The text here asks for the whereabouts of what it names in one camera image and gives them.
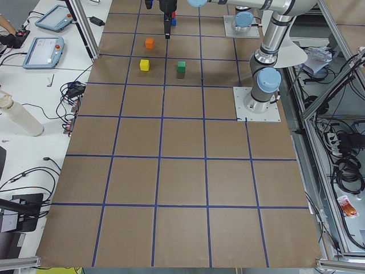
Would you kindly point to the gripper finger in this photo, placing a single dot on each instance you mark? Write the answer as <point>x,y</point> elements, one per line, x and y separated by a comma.
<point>167,25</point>

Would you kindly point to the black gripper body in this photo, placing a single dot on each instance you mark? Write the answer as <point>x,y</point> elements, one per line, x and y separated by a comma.
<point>168,5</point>

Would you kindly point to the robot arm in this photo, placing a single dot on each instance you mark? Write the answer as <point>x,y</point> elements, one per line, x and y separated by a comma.
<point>244,20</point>
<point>266,78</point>

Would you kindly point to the orange wooden block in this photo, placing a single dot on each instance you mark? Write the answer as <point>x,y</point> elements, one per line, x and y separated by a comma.
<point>149,43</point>

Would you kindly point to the green wooden block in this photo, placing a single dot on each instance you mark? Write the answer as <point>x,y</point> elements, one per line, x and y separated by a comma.
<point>181,67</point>

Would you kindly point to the yellow wooden block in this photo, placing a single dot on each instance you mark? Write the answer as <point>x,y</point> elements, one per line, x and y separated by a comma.
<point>144,65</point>

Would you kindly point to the black power adapter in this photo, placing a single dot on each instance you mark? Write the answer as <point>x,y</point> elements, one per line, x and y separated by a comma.
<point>97,21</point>

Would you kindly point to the far teach pendant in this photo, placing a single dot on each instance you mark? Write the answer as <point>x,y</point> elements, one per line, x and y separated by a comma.
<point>56,19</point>

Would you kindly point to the teach pendant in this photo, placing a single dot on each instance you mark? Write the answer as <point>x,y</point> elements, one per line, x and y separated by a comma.
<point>44,53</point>
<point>56,19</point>

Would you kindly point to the near teach pendant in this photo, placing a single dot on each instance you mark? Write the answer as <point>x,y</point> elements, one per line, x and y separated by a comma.
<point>44,53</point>

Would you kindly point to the white cylinder bottle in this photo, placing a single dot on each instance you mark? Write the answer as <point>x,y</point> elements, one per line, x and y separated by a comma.
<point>20,116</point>

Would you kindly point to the black monitor stand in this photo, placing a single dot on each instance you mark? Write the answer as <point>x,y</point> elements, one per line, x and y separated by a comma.
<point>21,213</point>

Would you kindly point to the red snack packet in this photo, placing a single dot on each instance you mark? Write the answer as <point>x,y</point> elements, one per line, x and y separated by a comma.
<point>347,207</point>

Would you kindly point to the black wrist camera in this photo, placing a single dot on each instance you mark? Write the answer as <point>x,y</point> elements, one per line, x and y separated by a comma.
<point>148,4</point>

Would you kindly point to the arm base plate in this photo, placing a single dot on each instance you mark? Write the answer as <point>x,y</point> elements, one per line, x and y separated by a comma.
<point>248,110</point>
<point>233,31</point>

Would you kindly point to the aluminium frame post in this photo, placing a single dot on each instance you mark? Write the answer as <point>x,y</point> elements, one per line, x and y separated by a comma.
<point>79,17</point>

